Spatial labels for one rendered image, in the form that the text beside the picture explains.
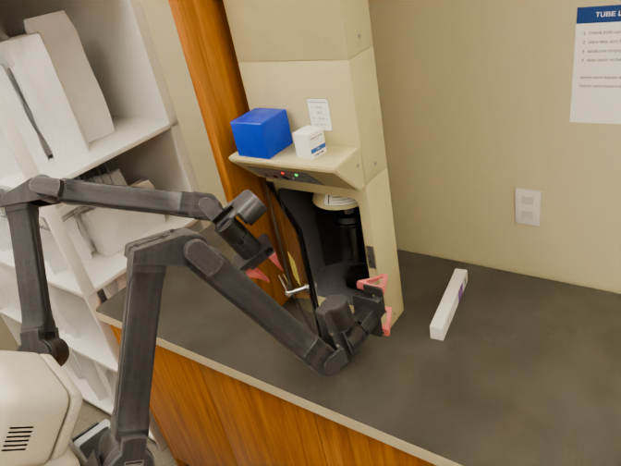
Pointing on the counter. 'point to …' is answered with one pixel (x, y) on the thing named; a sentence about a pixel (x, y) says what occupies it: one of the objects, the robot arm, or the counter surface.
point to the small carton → (310, 141)
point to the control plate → (286, 175)
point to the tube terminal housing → (299, 74)
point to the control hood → (339, 163)
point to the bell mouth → (334, 202)
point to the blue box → (261, 132)
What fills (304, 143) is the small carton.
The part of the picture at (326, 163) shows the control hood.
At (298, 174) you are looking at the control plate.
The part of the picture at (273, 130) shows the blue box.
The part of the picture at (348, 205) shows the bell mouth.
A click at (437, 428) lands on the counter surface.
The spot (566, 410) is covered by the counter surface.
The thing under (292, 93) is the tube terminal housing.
